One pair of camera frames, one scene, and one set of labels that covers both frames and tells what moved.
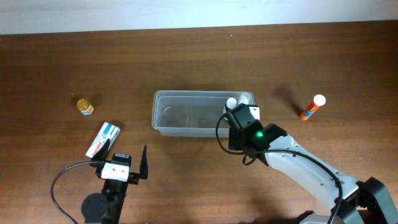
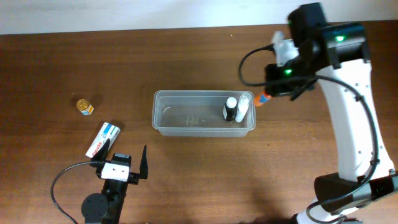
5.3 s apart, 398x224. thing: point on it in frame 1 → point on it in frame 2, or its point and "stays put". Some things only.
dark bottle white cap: [231, 103] stays put
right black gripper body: [236, 139] → [295, 66]
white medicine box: [108, 131] stays put
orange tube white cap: [319, 100] → [261, 98]
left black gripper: [134, 177] stays put
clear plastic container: [192, 113] stays put
